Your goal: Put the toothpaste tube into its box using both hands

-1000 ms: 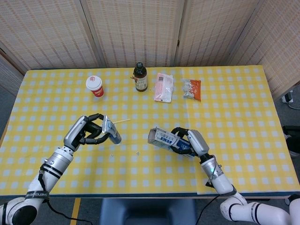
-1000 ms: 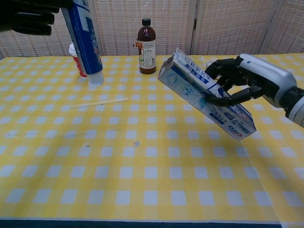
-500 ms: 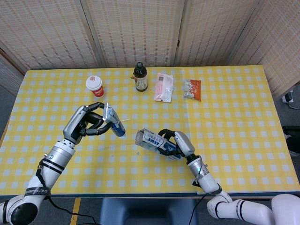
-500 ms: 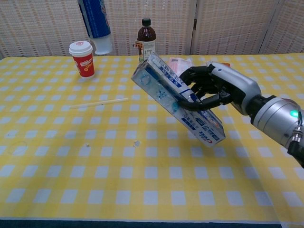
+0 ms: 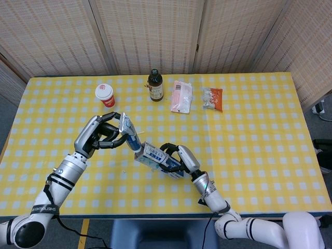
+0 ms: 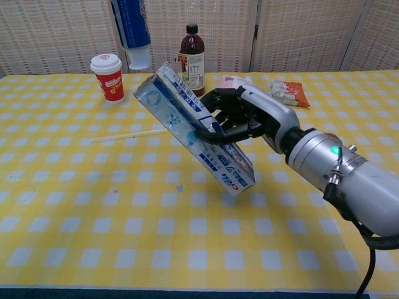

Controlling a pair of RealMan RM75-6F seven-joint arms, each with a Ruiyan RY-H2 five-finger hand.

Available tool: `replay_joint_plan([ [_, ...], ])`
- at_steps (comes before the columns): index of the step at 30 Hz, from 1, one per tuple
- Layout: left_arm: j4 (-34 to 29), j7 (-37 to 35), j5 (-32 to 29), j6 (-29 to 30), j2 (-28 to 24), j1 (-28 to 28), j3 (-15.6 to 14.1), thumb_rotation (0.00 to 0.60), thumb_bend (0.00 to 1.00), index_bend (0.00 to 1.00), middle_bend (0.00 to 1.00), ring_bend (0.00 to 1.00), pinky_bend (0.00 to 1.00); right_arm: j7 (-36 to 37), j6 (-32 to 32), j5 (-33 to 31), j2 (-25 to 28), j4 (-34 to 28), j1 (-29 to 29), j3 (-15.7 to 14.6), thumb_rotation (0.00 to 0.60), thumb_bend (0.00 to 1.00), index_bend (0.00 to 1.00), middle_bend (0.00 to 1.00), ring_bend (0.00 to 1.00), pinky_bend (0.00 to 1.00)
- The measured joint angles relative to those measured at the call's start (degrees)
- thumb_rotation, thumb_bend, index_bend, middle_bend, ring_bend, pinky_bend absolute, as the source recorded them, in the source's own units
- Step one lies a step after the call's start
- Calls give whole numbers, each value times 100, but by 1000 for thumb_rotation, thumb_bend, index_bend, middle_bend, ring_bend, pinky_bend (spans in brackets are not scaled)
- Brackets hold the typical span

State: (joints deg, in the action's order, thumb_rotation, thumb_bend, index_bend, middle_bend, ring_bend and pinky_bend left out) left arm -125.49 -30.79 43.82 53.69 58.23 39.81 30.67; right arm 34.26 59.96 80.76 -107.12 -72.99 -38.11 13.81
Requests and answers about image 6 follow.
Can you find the red paper cup white lid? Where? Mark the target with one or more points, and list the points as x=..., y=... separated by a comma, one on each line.
x=109, y=84

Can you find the brown bottle with black cap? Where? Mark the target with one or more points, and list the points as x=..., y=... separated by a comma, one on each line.
x=193, y=46

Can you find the yellow white checked tablecloth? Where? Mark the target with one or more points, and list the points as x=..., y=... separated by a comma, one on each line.
x=124, y=236

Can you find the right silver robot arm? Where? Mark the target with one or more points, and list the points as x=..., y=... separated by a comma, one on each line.
x=368, y=193

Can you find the blue white toothpaste paper box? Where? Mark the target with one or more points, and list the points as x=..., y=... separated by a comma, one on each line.
x=174, y=109

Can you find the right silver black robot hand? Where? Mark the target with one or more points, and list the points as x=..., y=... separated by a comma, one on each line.
x=268, y=112

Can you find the woven folding screen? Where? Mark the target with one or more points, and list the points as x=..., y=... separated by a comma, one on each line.
x=62, y=34

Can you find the orange and white snack packet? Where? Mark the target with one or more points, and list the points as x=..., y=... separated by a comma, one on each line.
x=293, y=93

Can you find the pink and clear plastic packet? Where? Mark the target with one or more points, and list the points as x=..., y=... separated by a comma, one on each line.
x=232, y=81

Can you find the blue and white toothpaste tube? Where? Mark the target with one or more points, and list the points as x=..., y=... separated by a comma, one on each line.
x=131, y=28

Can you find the thin white straw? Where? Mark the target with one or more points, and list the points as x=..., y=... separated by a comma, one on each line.
x=131, y=135

